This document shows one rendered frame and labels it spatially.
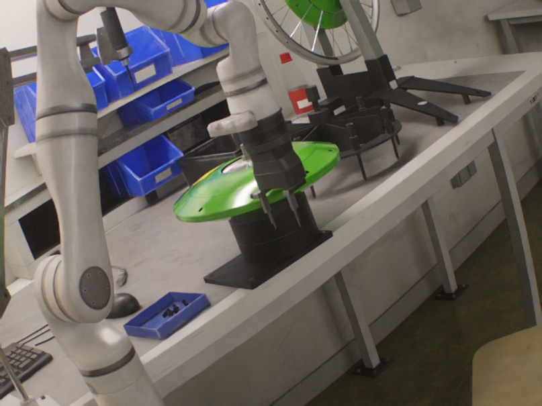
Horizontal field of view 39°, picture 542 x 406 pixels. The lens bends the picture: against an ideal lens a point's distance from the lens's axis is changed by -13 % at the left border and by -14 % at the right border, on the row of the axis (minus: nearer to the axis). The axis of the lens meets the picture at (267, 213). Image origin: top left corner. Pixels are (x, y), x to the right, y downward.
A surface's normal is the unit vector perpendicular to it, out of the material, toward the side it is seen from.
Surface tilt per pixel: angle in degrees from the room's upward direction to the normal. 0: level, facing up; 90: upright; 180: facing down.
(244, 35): 107
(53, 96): 58
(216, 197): 23
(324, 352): 90
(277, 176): 90
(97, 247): 90
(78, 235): 80
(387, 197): 90
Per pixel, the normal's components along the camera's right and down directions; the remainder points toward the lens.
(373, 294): 0.65, -0.01
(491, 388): -0.34, -0.90
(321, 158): 0.03, -0.88
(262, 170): -0.60, 0.39
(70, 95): 0.34, -0.36
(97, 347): -0.17, -0.80
